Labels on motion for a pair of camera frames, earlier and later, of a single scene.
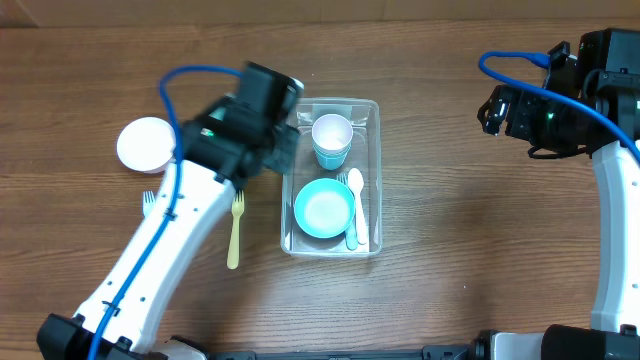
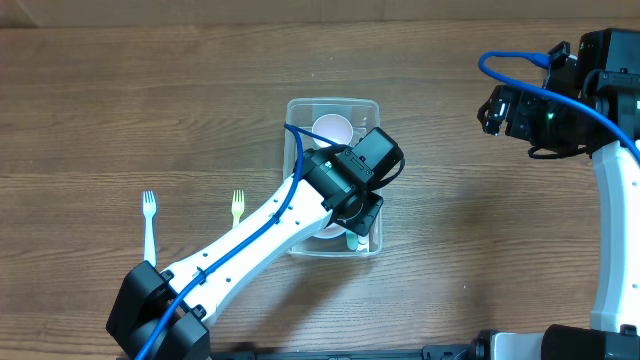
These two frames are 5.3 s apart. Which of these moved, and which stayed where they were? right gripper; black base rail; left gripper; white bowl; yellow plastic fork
Moved: white bowl; left gripper
Stayed: black base rail; yellow plastic fork; right gripper
